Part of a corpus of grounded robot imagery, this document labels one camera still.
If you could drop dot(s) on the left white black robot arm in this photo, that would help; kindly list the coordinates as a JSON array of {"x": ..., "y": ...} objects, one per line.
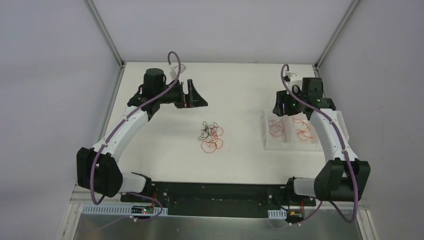
[{"x": 97, "y": 167}]

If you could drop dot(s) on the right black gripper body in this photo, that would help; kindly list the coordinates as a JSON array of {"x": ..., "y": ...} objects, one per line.
[{"x": 280, "y": 105}]

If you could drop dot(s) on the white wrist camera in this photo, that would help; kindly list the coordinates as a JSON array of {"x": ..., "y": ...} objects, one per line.
[
  {"x": 174, "y": 70},
  {"x": 293, "y": 81}
]

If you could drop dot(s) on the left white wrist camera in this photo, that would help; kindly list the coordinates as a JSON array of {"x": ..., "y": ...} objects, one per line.
[{"x": 174, "y": 70}]

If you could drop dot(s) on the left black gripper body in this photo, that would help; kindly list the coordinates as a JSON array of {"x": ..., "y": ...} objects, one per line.
[{"x": 187, "y": 94}]

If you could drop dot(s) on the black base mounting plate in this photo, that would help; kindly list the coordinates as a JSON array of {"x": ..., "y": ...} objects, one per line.
[{"x": 226, "y": 200}]

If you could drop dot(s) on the white slotted cable duct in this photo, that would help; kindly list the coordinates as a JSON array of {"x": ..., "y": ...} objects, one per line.
[
  {"x": 279, "y": 214},
  {"x": 123, "y": 210}
]

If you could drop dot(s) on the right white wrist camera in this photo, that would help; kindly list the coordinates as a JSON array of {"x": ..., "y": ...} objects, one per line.
[{"x": 293, "y": 81}]

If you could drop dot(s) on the right white slotted cable duct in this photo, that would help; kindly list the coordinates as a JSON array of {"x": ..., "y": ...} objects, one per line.
[{"x": 279, "y": 214}]

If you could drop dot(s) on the left white slotted cable duct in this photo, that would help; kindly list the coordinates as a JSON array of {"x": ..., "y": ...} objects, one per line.
[{"x": 123, "y": 210}]

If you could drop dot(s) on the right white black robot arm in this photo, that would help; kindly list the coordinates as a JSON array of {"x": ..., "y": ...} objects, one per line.
[{"x": 344, "y": 176}]

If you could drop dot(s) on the aluminium frame rail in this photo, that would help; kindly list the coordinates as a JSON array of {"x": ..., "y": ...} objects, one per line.
[{"x": 343, "y": 194}]

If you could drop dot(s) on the clear plastic compartment tray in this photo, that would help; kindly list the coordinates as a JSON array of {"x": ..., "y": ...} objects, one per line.
[{"x": 289, "y": 133}]

